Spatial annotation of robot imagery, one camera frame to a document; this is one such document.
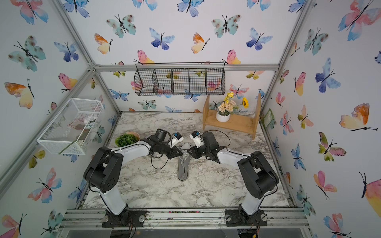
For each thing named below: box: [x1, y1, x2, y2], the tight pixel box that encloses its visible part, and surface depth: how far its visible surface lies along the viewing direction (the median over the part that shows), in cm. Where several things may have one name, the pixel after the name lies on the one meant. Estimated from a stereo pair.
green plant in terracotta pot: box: [115, 131, 141, 148], surface depth 91 cm
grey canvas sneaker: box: [177, 142, 192, 182], surface depth 90 cm
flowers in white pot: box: [215, 92, 250, 123], surface depth 95 cm
